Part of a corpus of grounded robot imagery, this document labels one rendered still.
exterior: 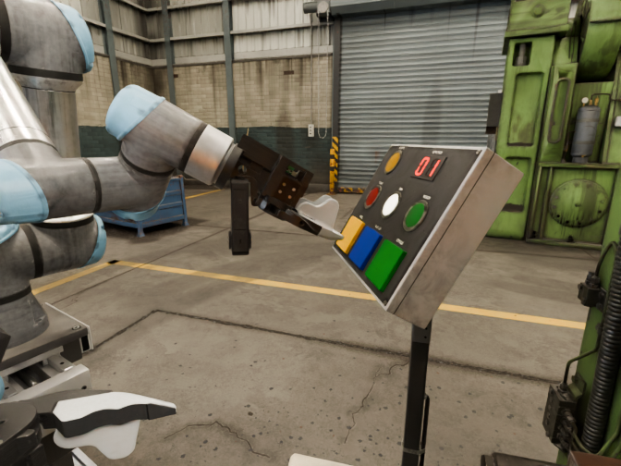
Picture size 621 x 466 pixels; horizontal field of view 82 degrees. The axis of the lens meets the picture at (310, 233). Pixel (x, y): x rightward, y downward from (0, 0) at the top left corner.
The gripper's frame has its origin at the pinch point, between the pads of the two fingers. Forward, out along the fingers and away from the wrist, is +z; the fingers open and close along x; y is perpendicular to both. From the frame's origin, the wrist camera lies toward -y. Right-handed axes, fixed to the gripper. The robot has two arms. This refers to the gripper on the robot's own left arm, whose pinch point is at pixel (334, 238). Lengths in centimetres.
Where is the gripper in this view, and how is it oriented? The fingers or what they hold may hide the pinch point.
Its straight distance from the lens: 57.7
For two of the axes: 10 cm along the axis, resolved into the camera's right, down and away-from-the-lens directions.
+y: 4.9, -8.6, -1.3
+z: 8.5, 4.4, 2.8
